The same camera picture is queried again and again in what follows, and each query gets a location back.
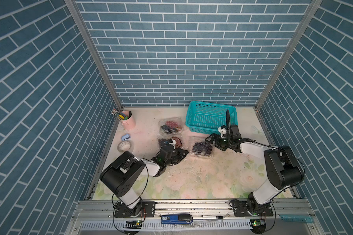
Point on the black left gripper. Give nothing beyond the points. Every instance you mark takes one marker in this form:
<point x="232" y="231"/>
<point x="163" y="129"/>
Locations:
<point x="179" y="152"/>

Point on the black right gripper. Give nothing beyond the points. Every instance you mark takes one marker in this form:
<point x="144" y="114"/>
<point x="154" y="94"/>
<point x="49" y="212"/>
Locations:
<point x="214" y="136"/>

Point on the red grape bunch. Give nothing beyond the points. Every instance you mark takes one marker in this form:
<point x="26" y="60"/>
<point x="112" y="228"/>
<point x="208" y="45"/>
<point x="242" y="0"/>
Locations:
<point x="174" y="125"/>
<point x="178" y="142"/>

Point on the clear clamshell container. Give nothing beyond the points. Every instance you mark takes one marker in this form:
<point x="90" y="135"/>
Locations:
<point x="170" y="137"/>
<point x="163" y="121"/>
<point x="195" y="139"/>

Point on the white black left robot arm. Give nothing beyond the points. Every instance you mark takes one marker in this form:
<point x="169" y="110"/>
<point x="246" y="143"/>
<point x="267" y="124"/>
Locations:
<point x="123" y="172"/>

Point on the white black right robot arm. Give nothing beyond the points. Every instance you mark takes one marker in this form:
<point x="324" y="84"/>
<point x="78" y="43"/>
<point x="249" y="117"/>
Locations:
<point x="283" y="169"/>

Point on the teal plastic basket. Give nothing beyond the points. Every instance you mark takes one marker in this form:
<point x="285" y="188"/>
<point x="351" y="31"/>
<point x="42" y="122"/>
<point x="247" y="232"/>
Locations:
<point x="206" y="118"/>

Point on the small blue stapler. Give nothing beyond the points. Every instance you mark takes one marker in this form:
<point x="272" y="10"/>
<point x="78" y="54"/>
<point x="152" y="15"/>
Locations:
<point x="125" y="137"/>

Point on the tape roll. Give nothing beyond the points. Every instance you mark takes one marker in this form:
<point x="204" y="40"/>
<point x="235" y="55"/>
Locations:
<point x="125" y="146"/>

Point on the blue black handheld device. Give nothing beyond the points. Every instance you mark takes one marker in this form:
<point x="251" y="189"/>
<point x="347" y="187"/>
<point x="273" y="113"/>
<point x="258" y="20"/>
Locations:
<point x="177" y="219"/>

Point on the pink pen cup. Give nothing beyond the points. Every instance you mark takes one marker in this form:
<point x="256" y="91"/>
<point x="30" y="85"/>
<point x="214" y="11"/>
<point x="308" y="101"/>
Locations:
<point x="129" y="122"/>

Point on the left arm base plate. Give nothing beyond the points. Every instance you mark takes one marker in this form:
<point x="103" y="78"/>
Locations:
<point x="142" y="208"/>

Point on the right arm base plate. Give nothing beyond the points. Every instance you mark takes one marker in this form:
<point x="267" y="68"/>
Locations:
<point x="241" y="208"/>

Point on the teal metal bracket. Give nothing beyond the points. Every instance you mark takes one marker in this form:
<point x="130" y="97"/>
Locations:
<point x="296" y="218"/>

